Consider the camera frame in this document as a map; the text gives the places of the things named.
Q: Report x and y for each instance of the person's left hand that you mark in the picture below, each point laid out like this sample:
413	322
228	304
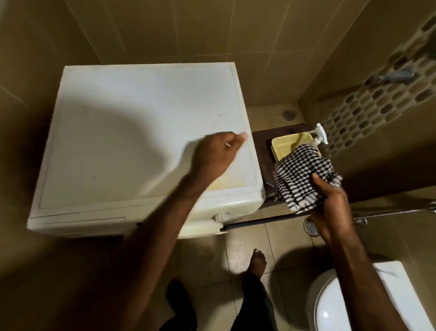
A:
213	157

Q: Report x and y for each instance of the person's right hand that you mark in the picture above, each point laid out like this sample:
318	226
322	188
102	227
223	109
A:
335	211

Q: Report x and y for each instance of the checkered cloth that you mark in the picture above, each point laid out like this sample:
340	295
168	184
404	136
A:
299	174

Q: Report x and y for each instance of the white washing machine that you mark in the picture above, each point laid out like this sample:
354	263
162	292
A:
119	136

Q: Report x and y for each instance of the person's right forearm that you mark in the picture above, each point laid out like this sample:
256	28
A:
368	290

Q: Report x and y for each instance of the person's left forearm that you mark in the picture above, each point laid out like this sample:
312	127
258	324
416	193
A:
129	266

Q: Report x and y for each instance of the person's right foot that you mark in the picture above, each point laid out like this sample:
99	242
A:
257	262

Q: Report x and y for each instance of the person's foot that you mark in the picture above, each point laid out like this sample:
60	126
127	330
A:
177	293
257	262

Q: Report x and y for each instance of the person's black shorts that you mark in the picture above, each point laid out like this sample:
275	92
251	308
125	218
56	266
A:
253	303

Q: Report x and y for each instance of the person's left foot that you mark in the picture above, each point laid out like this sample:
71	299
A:
177	293

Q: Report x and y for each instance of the round metal floor drain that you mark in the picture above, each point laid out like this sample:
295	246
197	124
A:
310	227

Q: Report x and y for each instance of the cream plastic tray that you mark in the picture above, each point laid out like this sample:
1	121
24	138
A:
282	146

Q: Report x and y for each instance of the white spray bottle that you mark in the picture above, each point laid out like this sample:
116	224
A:
320	131

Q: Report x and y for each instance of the small round floor drain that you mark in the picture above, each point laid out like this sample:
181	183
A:
289	114

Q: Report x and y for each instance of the white toilet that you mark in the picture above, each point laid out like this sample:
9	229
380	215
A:
340	307

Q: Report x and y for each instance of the metal wall tap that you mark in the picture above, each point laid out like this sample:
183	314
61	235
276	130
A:
398	75

